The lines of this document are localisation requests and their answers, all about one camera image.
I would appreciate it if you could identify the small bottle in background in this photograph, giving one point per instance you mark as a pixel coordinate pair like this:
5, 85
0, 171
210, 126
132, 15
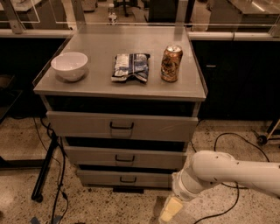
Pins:
112, 17

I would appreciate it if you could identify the grey drawer cabinet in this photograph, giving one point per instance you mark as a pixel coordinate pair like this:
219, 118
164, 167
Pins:
97, 93

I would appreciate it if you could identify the white bowl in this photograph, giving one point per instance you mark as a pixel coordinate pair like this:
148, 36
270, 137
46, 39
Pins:
70, 66

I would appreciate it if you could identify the grey drawer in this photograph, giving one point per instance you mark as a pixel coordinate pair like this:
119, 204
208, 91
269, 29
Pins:
154, 159
133, 179
135, 127

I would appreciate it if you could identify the orange soda can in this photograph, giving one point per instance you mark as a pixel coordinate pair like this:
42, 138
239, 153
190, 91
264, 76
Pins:
171, 62

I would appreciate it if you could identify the grey top drawer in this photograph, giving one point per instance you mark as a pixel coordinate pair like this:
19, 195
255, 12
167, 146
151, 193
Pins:
135, 127

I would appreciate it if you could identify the white rail bar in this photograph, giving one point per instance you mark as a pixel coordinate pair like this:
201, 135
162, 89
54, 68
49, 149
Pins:
193, 35

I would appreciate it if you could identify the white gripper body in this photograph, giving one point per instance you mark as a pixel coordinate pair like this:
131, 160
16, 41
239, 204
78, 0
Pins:
183, 191

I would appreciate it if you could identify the grey bottom drawer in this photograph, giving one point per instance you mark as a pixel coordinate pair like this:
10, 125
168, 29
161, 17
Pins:
133, 179

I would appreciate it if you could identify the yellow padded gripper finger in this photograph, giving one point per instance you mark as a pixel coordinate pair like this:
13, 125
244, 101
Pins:
171, 207

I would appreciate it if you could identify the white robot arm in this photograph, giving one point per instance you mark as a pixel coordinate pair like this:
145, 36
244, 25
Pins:
208, 169

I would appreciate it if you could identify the blue white snack bag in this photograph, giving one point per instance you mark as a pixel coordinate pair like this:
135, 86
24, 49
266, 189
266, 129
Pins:
131, 67

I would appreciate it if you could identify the black caster wheel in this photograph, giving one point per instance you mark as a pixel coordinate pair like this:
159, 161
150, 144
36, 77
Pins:
262, 140

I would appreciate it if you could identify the grey middle drawer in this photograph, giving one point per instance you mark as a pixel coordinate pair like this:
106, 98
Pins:
154, 159

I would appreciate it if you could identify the black stand leg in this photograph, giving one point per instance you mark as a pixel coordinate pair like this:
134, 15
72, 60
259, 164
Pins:
37, 191

